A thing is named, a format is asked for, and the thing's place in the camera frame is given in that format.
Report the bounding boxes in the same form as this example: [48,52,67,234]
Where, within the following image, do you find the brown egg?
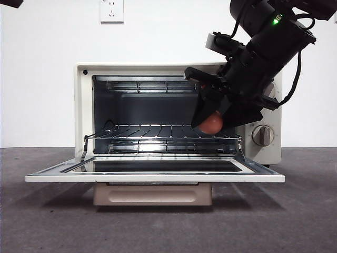
[198,110,224,135]

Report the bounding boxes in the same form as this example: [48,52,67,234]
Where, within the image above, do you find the glass oven door with handle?
[25,155,286,207]

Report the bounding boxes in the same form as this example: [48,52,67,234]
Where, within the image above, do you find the cream oven knob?
[264,81,276,100]
[251,125,275,147]

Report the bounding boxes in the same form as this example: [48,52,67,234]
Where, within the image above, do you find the cream Toshiba toaster oven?
[74,62,283,166]

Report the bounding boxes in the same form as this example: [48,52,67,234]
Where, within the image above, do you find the metal wire oven rack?
[84,123,242,140]

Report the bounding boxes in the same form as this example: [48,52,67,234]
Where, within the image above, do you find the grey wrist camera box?
[205,33,220,51]

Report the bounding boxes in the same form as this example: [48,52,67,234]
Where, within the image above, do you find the black cable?
[276,48,303,105]

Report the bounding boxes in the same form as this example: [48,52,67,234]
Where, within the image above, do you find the white wall socket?
[100,0,124,24]

